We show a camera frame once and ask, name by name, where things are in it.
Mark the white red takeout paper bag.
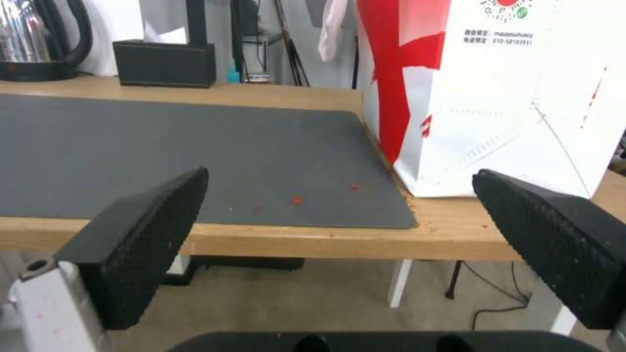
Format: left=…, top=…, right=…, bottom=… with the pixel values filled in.
left=355, top=0, right=626, bottom=198

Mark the black floor cable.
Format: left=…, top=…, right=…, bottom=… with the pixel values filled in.
left=443, top=260, right=531, bottom=327

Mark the white table leg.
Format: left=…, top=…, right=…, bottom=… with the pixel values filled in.
left=387, top=259, right=414, bottom=308

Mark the black monitor stand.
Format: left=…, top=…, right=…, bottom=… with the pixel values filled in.
left=184, top=0, right=265, bottom=85

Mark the grey desk mat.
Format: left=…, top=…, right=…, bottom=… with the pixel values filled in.
left=0, top=93, right=420, bottom=230

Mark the wooden table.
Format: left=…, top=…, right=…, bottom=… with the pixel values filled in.
left=0, top=73, right=626, bottom=262

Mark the white hanging cloth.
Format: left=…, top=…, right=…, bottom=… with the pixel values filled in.
left=317, top=0, right=354, bottom=62

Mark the silver electric kettle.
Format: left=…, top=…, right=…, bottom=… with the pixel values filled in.
left=0, top=0, right=94, bottom=82

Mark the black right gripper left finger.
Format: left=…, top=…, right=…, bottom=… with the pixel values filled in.
left=8, top=167, right=210, bottom=352

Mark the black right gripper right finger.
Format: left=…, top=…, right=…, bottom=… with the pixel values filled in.
left=472, top=169, right=626, bottom=347

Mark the black rectangular box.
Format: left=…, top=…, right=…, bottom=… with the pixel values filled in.
left=112, top=39, right=217, bottom=88

